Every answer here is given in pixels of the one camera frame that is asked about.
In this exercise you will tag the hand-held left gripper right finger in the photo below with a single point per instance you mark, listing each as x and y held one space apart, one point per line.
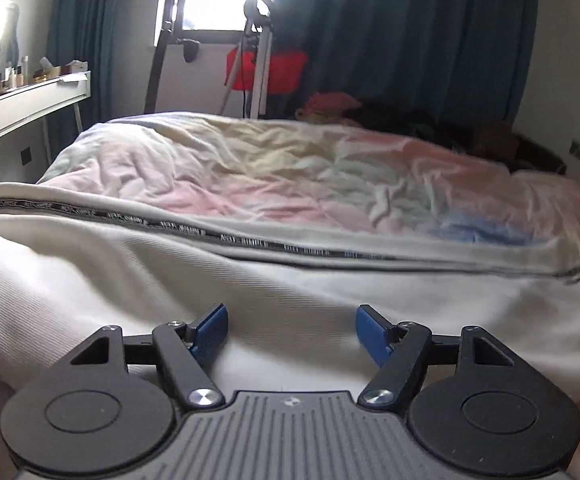
372 332

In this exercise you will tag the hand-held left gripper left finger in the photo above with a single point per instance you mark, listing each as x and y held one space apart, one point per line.
209 332

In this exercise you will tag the cream pants with black stripe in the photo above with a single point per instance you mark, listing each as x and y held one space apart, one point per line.
290 285

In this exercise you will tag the pile of dark clothes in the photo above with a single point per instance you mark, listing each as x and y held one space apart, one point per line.
400 122

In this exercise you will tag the pastel pink duvet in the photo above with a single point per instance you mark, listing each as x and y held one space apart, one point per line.
270 170

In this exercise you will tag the brown bag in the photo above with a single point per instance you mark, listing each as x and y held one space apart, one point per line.
492 142

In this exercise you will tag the pink cloth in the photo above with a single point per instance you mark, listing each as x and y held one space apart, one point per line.
327 102

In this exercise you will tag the dark brown cushion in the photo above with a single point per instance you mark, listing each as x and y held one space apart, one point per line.
540 157

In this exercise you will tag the black socket under table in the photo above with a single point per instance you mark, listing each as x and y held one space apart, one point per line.
26 155

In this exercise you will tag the black upright stand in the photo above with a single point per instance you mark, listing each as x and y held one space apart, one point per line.
157 75

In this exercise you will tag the garment steamer stand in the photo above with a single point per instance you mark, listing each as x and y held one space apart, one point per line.
262 70

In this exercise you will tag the red garment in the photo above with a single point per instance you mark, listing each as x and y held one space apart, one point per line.
285 72

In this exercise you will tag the white dressing table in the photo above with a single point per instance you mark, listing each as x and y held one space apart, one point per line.
29 105

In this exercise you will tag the white flat box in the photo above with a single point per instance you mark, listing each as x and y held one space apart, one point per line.
75 67

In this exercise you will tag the wooden tissue box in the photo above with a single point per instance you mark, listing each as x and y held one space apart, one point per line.
47 72

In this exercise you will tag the wide blue curtain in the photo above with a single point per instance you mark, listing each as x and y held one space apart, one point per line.
395 25

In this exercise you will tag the narrow blue curtain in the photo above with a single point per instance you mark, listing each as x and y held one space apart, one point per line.
99 35

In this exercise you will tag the row of cosmetic bottles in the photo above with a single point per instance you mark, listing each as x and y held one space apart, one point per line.
12 77

